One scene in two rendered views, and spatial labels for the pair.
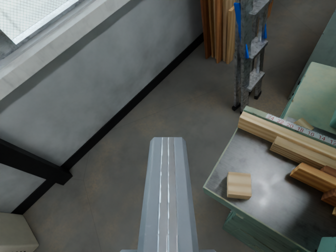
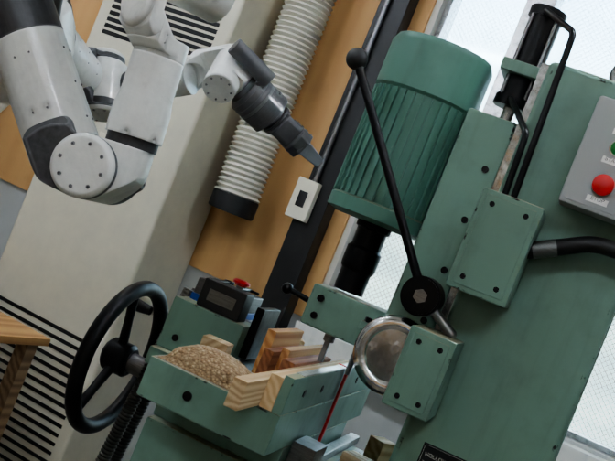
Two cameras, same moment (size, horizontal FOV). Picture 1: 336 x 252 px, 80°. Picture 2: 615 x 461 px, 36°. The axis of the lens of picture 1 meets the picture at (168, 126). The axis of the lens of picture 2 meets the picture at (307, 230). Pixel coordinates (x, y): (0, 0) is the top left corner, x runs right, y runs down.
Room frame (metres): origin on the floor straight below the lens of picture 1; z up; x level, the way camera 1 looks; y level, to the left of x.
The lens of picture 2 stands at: (-1.08, -1.56, 1.17)
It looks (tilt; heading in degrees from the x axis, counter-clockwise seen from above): 1 degrees down; 54
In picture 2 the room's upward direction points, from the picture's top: 22 degrees clockwise
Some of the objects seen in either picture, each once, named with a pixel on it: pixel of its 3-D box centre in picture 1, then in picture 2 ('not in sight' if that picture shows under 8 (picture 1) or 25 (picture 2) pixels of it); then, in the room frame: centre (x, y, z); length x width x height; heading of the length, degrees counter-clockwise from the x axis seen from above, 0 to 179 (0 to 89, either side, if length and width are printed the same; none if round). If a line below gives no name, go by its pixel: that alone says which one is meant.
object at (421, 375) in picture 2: not in sight; (423, 371); (-0.06, -0.58, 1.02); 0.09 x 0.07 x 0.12; 37
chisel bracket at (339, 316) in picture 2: not in sight; (348, 322); (-0.04, -0.36, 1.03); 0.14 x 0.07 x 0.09; 127
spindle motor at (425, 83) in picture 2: not in sight; (410, 137); (-0.05, -0.34, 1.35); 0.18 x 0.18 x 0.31
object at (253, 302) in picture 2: not in sight; (227, 295); (-0.16, -0.18, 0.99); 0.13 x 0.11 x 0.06; 37
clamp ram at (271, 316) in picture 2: not in sight; (244, 326); (-0.13, -0.22, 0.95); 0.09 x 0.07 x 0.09; 37
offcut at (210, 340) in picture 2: not in sight; (215, 349); (-0.23, -0.31, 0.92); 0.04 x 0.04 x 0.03; 42
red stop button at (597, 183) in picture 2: not in sight; (603, 185); (0.00, -0.70, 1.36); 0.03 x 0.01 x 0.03; 127
